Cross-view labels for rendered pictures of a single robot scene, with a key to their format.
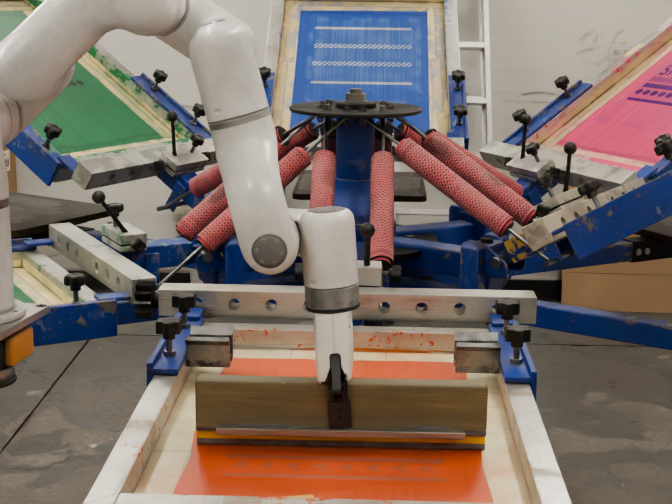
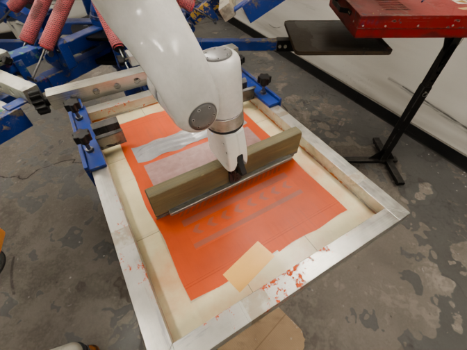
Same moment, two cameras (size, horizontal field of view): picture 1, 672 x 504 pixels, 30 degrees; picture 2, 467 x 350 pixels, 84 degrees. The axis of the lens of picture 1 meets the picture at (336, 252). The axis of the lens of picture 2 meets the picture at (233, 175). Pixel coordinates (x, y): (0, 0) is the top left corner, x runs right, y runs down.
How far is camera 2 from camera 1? 1.33 m
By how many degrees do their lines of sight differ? 45
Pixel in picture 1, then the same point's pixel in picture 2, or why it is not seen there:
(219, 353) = (118, 137)
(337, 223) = (236, 67)
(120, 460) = (140, 292)
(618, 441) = not seen: hidden behind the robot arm
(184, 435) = (142, 214)
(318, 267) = (224, 105)
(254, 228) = (189, 103)
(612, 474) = not seen: hidden behind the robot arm
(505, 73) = not seen: outside the picture
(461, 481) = (308, 188)
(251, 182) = (176, 56)
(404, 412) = (264, 159)
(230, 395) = (173, 194)
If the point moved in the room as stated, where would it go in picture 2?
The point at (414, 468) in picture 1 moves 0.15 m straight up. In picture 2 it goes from (280, 187) to (289, 144)
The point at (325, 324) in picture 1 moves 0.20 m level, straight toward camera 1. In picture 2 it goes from (233, 141) to (306, 217)
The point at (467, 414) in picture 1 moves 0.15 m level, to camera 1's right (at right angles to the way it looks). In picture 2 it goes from (291, 147) to (332, 128)
